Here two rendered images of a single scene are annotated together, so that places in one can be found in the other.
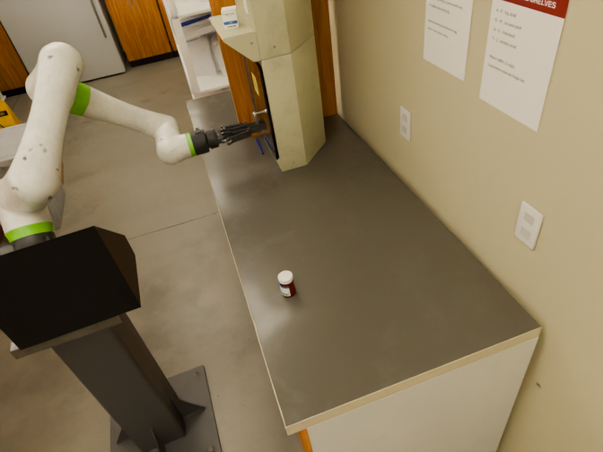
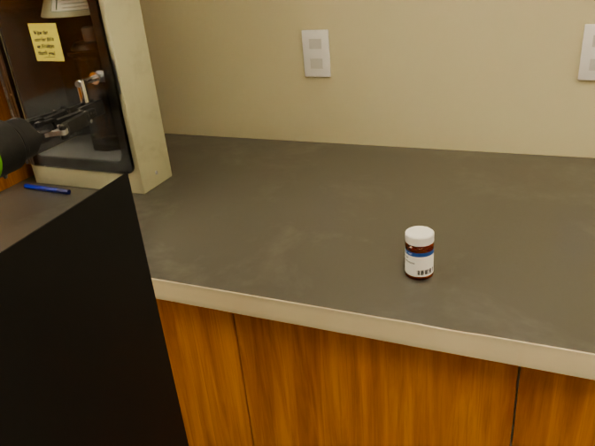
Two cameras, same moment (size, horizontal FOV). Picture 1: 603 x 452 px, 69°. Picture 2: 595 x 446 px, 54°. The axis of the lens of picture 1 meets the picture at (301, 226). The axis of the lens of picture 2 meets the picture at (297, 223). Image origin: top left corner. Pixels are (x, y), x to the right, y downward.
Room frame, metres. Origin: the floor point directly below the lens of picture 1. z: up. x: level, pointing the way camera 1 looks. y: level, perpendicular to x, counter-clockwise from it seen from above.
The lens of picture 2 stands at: (0.56, 0.81, 1.44)
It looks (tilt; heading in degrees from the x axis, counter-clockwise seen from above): 26 degrees down; 307
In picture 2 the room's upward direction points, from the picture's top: 5 degrees counter-clockwise
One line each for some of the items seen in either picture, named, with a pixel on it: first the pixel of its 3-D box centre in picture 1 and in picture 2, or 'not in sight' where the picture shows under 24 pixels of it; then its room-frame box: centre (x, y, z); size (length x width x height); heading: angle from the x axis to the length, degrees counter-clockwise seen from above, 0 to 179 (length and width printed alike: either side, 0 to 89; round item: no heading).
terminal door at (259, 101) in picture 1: (259, 102); (57, 81); (1.71, 0.08, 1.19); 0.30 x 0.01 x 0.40; 12
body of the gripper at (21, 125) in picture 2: (218, 136); (27, 134); (1.57, 0.26, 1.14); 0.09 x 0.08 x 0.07; 102
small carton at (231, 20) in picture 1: (230, 17); not in sight; (1.67, 0.12, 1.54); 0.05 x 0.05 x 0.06; 88
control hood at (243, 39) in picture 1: (233, 38); not in sight; (1.70, 0.13, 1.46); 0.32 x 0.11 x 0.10; 12
